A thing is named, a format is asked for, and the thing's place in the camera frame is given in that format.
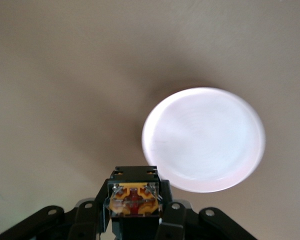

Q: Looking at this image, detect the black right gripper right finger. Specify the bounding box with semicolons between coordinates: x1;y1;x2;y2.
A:
154;179;259;240

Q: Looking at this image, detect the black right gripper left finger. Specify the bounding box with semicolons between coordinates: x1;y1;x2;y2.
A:
0;178;113;240

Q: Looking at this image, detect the pink round plate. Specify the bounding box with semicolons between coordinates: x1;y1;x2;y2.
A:
140;86;266;194

